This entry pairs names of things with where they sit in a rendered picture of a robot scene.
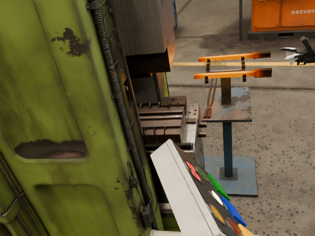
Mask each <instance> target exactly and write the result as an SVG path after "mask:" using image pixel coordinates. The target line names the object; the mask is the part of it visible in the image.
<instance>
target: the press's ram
mask: <svg viewBox="0 0 315 236"><path fill-rule="evenodd" d="M112 1H113V6H114V10H115V14H116V18H117V22H118V27H119V31H120V36H121V40H122V44H123V49H124V53H125V56H131V55H142V54H153V53H164V52H165V51H166V48H167V44H168V42H169V40H170V37H171V34H172V31H173V28H174V26H175V20H174V12H173V2H172V0H112Z"/></svg>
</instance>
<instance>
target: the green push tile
mask: <svg viewBox="0 0 315 236"><path fill-rule="evenodd" d="M207 176H208V177H209V179H210V180H211V182H212V184H213V185H214V187H215V188H216V190H217V192H219V193H220V194H221V195H222V196H223V197H225V198H226V199H227V200H228V201H230V198H229V197H228V195H227V194H226V192H225V191H224V189H223V187H222V186H221V184H220V183H219V182H218V181H217V180H216V179H214V178H213V177H212V176H211V175H210V174H208V175H207Z"/></svg>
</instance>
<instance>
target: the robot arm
mask: <svg viewBox="0 0 315 236"><path fill-rule="evenodd" d="M300 39H301V42H302V43H303V44H304V45H305V47H306V49H304V48H298V47H287V48H282V49H280V50H282V51H285V52H286V57H285V58H284V60H288V59H289V61H290V65H292V64H293V63H294V61H295V62H297V65H299V64H300V62H301V63H303V62H304V64H300V65H306V64H307V63H315V48H314V50H313V49H312V47H311V46H310V44H309V42H308V39H307V38H306V37H305V36H303V37H301V38H300ZM291 54H292V55H291Z"/></svg>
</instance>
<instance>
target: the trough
mask: <svg viewBox="0 0 315 236"><path fill-rule="evenodd" d="M176 115H179V116H182V115H183V113H182V111H181V112H159V113H139V117H140V118H145V117H170V116H176Z"/></svg>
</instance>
